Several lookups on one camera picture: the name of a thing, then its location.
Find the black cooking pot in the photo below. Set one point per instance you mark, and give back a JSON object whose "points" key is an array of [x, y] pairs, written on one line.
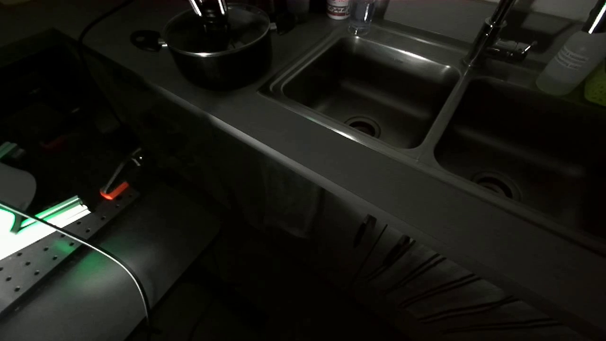
{"points": [[221, 69]]}

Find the dark round countertop disc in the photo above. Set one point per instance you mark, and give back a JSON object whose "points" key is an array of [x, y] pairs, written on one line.
{"points": [[145, 39]]}

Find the white cup with pink label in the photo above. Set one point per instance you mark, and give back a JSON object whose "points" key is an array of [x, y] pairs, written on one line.
{"points": [[338, 8]]}

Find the clear drinking glass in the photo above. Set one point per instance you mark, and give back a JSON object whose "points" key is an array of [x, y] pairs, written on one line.
{"points": [[363, 12]]}

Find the double basin steel sink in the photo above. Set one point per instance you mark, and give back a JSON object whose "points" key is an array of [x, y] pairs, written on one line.
{"points": [[391, 95]]}

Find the hanging grey towel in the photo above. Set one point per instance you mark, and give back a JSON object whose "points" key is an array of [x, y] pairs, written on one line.
{"points": [[291, 200]]}

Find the chrome sink faucet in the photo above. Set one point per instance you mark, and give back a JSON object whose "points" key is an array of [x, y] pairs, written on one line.
{"points": [[490, 35]]}

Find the perforated metal breadboard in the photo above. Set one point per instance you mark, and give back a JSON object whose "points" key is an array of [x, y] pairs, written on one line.
{"points": [[39, 258]]}

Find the clear plastic soap bottle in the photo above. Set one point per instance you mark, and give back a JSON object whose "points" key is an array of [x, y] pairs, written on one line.
{"points": [[569, 63]]}

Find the green sponge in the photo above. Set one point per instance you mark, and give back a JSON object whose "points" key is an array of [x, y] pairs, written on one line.
{"points": [[598, 86]]}

